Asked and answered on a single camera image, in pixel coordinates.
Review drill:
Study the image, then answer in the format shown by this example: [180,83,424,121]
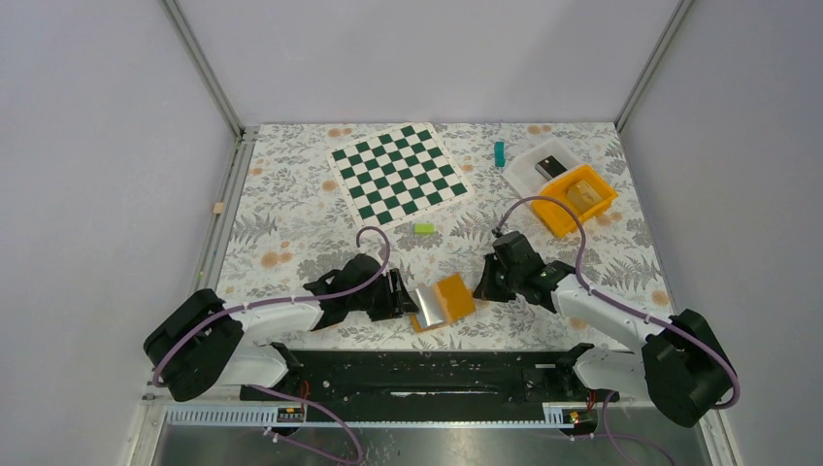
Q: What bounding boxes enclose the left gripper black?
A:
[349,268,418,321]

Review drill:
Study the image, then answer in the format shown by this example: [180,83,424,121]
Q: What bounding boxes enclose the orange leather card holder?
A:
[410,274,477,333]

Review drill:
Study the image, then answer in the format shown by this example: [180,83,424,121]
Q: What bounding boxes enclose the gold cards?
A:
[566,181,603,213]

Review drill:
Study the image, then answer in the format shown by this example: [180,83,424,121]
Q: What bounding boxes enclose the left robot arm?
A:
[143,253,419,402]

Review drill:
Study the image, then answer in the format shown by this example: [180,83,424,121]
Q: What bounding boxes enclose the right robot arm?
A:
[474,231,739,427]

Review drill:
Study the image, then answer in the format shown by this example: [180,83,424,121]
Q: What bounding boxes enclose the black card in white bin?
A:
[535,155,568,181]

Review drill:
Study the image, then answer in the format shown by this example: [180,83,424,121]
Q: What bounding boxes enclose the lime green block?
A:
[413,223,436,235]

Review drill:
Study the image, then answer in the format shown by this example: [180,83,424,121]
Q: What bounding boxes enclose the white plastic bin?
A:
[502,138,583,198]

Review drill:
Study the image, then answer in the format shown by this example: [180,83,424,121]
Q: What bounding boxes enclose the green white chessboard mat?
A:
[327,122,475,231]

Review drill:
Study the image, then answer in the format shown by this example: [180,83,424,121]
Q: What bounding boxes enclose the orange plastic bin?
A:
[529,164,618,239]

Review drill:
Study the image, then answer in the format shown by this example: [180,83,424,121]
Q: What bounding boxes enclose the teal block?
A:
[494,141,506,168]

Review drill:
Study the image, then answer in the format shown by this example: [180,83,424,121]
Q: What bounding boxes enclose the floral tablecloth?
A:
[215,122,673,350]

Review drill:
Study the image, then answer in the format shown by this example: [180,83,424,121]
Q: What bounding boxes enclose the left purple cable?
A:
[151,226,392,388]

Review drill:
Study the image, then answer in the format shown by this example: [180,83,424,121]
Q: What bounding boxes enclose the purple cable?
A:
[151,226,392,388]
[491,195,741,466]

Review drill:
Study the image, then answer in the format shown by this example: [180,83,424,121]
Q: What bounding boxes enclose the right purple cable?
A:
[491,195,741,466]

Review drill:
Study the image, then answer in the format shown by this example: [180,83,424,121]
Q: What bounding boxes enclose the aluminium rail front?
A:
[164,403,583,429]

